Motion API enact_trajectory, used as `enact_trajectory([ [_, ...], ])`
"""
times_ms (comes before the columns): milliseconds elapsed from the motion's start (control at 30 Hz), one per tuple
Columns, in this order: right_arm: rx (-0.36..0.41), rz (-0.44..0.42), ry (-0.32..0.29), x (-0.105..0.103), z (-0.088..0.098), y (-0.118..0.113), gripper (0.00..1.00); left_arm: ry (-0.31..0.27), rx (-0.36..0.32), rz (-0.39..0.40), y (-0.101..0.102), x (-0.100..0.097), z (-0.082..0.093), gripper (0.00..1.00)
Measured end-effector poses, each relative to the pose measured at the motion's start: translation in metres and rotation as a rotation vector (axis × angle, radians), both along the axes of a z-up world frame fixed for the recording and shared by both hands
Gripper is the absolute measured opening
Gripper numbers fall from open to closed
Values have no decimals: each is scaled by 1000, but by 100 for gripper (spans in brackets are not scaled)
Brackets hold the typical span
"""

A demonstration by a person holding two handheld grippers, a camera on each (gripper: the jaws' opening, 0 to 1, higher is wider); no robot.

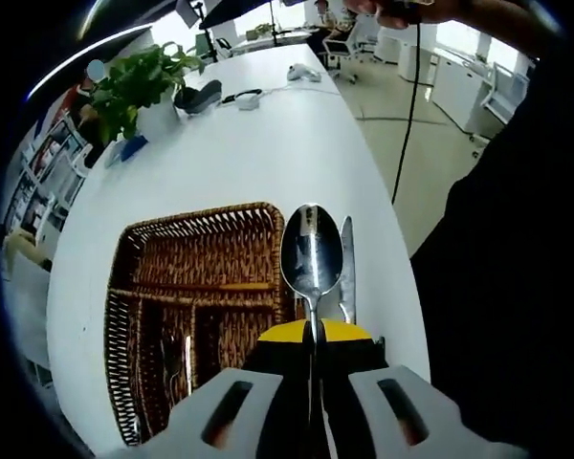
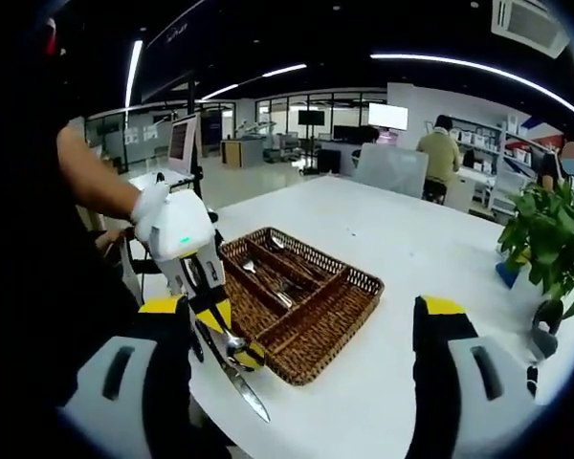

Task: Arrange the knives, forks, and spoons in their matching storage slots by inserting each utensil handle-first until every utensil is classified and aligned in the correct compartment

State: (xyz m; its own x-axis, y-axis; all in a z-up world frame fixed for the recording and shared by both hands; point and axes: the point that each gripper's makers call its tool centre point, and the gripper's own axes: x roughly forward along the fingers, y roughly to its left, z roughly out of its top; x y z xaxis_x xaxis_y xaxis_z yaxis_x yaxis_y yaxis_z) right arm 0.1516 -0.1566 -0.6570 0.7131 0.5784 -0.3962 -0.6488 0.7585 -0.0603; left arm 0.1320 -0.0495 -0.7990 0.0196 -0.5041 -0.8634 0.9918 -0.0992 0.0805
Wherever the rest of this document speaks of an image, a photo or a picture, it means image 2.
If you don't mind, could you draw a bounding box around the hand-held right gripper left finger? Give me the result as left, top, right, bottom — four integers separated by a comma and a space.
56, 295, 195, 459

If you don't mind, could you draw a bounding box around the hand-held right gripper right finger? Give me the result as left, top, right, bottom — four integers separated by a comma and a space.
412, 295, 540, 459

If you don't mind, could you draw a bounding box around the brown wooden chopstick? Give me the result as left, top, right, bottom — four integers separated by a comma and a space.
266, 334, 300, 358

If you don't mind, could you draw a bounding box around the steel knife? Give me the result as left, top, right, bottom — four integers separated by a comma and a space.
194, 318, 273, 425

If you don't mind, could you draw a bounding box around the steel fork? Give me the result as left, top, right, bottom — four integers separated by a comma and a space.
238, 256, 296, 307
262, 274, 300, 308

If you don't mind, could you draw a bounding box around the brown wicker storage tray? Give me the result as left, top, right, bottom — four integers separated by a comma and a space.
217, 226, 386, 387

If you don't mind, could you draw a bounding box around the white storage shelf with boxes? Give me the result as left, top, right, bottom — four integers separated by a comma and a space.
447, 112, 570, 216

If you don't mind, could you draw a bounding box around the black laptop stand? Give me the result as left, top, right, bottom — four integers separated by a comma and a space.
160, 112, 207, 207

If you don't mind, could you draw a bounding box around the black and grey device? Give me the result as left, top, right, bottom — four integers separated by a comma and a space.
525, 298, 565, 364

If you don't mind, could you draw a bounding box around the wooden grey cabinet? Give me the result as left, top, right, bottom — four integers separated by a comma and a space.
219, 137, 265, 169

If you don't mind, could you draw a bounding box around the person's black clothed torso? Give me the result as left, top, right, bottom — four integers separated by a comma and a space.
0, 28, 143, 412

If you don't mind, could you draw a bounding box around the blue cloth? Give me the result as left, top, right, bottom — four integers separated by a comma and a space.
495, 260, 525, 289

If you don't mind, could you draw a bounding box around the black monitor on stand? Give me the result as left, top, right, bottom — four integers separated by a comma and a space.
298, 109, 325, 176

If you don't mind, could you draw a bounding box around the black hanging ceiling sign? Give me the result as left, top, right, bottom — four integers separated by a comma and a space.
143, 0, 211, 104

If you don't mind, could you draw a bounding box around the green plant in white pot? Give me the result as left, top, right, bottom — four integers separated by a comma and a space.
496, 179, 574, 321

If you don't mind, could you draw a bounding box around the black desk monitor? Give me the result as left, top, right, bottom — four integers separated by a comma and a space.
332, 124, 364, 142

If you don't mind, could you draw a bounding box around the white mesh office chair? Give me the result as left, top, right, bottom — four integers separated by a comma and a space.
487, 169, 525, 216

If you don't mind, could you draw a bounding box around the translucent white chair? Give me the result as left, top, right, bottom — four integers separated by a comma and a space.
352, 142, 431, 200

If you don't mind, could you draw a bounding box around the bright white screen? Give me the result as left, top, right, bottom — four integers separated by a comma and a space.
366, 102, 410, 131

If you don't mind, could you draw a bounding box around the long curved ceiling light strip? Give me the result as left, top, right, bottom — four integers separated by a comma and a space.
369, 52, 574, 130

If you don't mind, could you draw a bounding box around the ceiling air conditioner vent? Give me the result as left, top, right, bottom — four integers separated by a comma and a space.
490, 0, 571, 59

